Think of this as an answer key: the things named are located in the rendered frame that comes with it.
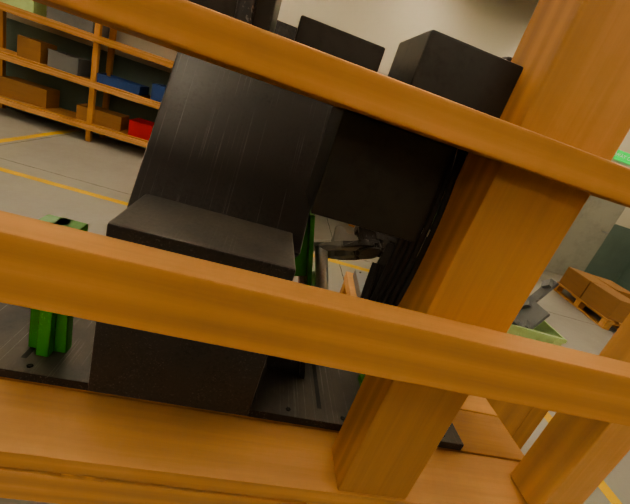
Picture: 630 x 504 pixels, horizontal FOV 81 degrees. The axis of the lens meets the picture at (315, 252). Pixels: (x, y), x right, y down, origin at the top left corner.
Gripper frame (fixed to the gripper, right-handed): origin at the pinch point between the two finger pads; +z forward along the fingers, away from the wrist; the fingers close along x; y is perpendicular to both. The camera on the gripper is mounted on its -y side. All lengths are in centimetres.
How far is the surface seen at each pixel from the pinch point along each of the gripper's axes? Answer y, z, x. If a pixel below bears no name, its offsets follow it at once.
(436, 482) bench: -50, -20, -5
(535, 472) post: -50, -42, -5
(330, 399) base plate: -32.7, -0.2, -10.4
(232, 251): -8.8, 18.3, 24.2
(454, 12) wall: 490, -266, -283
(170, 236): -6.7, 27.7, 26.3
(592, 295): 75, -441, -402
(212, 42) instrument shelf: 0, 16, 56
